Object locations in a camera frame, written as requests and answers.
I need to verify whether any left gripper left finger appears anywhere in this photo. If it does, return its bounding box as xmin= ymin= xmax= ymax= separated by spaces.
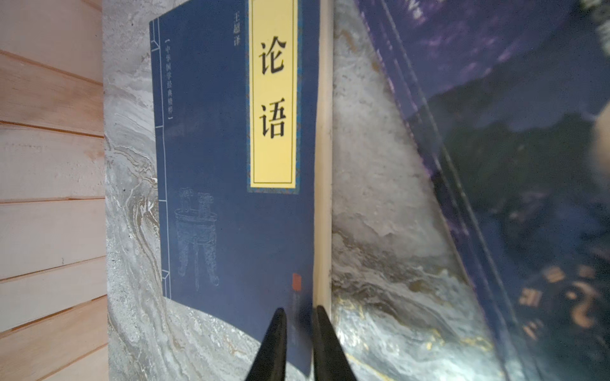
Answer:
xmin=246 ymin=308 xmax=288 ymax=381

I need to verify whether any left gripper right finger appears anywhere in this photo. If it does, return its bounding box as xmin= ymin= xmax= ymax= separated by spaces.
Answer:
xmin=312 ymin=306 xmax=357 ymax=381

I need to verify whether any dark old man book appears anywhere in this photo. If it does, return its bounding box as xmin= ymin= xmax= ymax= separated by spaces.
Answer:
xmin=357 ymin=1 xmax=609 ymax=380

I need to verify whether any navy book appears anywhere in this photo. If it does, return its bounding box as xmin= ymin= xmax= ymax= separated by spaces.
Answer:
xmin=149 ymin=1 xmax=321 ymax=376

